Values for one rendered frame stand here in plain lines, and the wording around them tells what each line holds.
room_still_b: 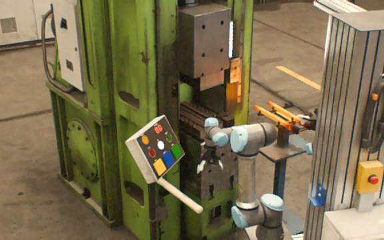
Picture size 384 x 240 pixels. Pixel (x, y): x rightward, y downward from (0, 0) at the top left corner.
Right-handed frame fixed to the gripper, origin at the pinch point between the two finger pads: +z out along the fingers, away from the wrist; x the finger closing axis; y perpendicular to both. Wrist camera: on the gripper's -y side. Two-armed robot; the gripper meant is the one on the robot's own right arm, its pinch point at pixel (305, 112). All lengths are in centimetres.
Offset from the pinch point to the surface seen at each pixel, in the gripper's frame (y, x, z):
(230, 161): 38, -43, 24
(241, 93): 0, -18, 49
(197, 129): 9, -67, 30
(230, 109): 10, -30, 46
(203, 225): 84, -66, 21
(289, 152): 34.7, -3.3, 8.6
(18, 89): 107, -115, 398
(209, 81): -24, -59, 28
